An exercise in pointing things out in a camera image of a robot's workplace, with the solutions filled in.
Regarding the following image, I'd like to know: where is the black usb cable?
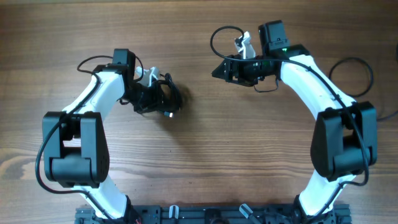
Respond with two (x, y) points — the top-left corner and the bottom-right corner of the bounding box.
(149, 72), (183, 118)

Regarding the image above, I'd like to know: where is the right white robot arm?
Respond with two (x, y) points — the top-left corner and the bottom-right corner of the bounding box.
(212, 21), (377, 223)

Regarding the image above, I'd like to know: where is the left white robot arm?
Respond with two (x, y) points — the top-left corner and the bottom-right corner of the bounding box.
(35, 49), (183, 223)

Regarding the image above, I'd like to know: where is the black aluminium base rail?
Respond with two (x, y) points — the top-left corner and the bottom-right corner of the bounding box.
(74, 204), (352, 224)

